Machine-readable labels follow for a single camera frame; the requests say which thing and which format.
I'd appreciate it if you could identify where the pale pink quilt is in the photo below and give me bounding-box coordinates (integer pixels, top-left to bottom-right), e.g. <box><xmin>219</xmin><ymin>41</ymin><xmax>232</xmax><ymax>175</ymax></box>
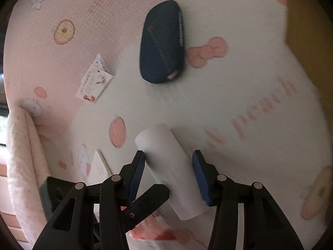
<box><xmin>5</xmin><ymin>107</ymin><xmax>52</xmax><ymax>240</ymax></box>

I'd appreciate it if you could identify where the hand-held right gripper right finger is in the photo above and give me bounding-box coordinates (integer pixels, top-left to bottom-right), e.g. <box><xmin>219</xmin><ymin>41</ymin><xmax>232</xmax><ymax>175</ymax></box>
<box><xmin>192</xmin><ymin>150</ymin><xmax>305</xmax><ymax>250</ymax></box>

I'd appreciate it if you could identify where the white printed card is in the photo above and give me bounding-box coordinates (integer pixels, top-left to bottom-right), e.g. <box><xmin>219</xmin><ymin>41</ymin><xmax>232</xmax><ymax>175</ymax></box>
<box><xmin>92</xmin><ymin>53</ymin><xmax>108</xmax><ymax>72</ymax></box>

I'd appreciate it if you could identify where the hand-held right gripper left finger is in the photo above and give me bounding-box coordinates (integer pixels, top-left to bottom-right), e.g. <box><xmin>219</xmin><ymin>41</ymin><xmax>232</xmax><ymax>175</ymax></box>
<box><xmin>32</xmin><ymin>150</ymin><xmax>146</xmax><ymax>250</ymax></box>

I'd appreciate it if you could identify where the white paper tube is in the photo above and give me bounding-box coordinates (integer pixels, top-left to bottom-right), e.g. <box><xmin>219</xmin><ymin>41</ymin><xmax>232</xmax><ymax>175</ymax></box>
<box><xmin>134</xmin><ymin>124</ymin><xmax>205</xmax><ymax>220</ymax></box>

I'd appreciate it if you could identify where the pink cartoon printed blanket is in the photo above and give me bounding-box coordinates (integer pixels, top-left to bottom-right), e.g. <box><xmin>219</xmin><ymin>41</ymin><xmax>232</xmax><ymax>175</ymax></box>
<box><xmin>5</xmin><ymin>0</ymin><xmax>331</xmax><ymax>250</ymax></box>

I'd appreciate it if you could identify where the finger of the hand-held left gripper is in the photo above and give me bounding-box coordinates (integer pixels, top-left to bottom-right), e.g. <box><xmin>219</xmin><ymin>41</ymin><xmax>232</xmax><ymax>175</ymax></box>
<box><xmin>121</xmin><ymin>184</ymin><xmax>170</xmax><ymax>234</ymax></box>

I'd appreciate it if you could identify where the white card with red figure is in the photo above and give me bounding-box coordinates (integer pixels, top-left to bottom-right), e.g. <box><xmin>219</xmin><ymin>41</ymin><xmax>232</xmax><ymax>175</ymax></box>
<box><xmin>76</xmin><ymin>65</ymin><xmax>113</xmax><ymax>104</ymax></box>

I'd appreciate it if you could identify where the dark blue glasses case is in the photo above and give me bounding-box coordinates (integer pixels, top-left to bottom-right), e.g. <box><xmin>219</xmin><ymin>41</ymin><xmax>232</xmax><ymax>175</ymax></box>
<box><xmin>139</xmin><ymin>0</ymin><xmax>186</xmax><ymax>84</ymax></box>

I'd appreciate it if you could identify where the white tissue pack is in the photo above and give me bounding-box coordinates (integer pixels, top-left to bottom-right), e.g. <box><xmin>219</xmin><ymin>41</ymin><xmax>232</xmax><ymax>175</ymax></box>
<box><xmin>87</xmin><ymin>150</ymin><xmax>113</xmax><ymax>184</ymax></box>

